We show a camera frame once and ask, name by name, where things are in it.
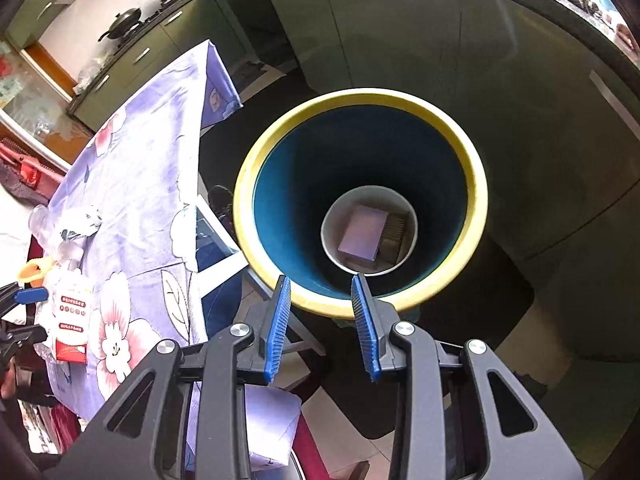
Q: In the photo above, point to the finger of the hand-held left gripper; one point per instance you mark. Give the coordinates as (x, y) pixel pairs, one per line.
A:
(30, 295)
(25, 337)

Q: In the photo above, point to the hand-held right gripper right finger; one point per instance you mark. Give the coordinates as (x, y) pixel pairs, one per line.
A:
(362, 320)

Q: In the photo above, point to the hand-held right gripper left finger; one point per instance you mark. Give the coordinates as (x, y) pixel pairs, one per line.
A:
(280, 320)

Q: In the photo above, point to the red and white carton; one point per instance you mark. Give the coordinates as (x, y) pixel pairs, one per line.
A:
(72, 320)

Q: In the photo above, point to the yellow-rimmed blue trash bin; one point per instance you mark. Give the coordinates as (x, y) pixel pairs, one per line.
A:
(300, 170)

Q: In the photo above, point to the orange peel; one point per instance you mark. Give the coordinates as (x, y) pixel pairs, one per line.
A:
(35, 270)

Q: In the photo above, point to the clear plastic bottle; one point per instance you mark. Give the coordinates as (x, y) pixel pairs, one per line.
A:
(57, 240)

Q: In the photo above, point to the purple flat box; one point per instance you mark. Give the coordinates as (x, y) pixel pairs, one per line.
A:
(362, 232)

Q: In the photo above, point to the white metal stool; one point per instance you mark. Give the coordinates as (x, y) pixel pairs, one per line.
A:
(220, 255)

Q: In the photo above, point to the dark ribbed packet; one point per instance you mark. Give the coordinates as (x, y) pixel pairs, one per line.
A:
(395, 232)

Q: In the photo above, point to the red plastic basket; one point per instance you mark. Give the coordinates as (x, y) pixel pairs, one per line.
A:
(25, 167)

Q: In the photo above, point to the purple floral tablecloth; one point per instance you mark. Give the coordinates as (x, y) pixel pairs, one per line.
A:
(145, 170)

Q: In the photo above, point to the green kitchen cabinets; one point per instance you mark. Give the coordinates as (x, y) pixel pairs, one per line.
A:
(380, 35)

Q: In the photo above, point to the black wok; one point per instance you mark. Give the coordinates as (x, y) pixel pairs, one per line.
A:
(120, 22)

